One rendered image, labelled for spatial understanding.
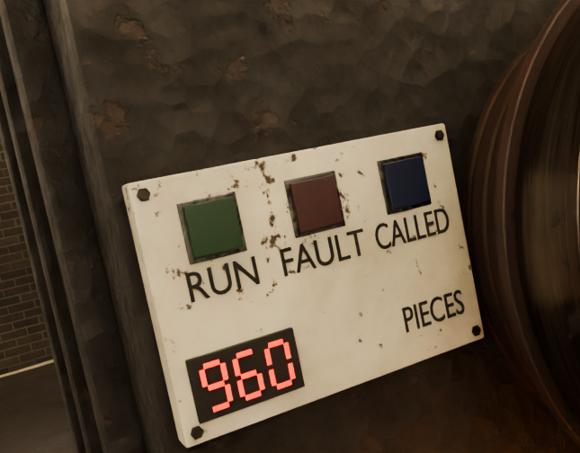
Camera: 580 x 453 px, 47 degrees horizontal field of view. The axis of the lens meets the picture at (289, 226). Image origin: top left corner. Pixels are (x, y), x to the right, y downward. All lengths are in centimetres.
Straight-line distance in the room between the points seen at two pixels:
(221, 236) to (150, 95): 11
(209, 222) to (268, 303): 7
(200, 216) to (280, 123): 10
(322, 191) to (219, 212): 8
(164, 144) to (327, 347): 19
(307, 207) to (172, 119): 11
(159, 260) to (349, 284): 14
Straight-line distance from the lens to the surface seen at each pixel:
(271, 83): 50
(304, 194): 47
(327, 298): 49
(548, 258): 48
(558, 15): 56
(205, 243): 44
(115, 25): 48
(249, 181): 46
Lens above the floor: 122
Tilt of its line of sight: 4 degrees down
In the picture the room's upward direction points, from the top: 12 degrees counter-clockwise
